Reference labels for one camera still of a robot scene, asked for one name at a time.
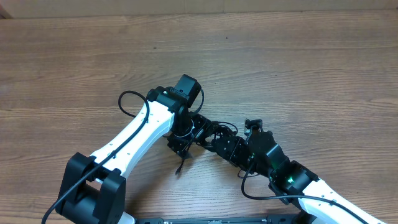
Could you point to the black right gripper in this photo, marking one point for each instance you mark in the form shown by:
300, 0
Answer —
234, 144

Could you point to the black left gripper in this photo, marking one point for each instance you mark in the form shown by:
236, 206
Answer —
202, 124

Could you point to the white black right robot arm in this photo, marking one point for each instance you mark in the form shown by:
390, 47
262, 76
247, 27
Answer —
289, 180

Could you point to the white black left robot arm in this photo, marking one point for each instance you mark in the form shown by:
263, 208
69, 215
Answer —
93, 188

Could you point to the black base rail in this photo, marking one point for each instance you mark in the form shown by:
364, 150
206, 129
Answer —
300, 218

